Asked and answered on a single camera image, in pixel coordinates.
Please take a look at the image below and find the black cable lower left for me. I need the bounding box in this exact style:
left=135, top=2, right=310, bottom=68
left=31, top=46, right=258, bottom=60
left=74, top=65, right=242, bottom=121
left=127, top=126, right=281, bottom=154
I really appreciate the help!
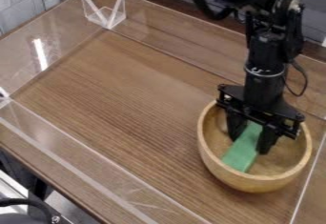
left=0, top=197, right=55, bottom=224

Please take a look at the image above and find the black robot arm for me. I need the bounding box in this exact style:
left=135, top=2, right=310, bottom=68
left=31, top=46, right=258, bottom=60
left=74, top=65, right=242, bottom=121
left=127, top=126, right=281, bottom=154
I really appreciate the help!
left=206, top=0, right=305, bottom=154

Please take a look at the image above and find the black metal table frame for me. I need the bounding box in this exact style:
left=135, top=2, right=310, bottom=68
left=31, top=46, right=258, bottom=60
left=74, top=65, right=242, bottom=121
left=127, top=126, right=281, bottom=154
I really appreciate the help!
left=0, top=150, right=72, bottom=224

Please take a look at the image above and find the green rectangular block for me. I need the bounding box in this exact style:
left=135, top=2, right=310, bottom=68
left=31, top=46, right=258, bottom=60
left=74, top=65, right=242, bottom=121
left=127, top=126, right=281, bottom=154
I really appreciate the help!
left=222, top=122, right=262, bottom=173

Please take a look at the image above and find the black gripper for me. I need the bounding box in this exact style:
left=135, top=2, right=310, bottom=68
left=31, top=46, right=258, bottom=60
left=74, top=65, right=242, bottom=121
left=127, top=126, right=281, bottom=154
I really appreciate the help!
left=217, top=64, right=305, bottom=154

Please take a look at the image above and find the brown wooden bowl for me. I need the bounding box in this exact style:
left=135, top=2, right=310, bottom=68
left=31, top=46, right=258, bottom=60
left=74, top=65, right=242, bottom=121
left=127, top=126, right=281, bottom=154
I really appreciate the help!
left=197, top=101, right=313, bottom=193

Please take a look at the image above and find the clear acrylic front wall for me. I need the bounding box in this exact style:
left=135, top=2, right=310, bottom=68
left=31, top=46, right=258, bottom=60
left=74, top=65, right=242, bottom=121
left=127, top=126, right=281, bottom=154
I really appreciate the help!
left=0, top=98, right=211, bottom=224

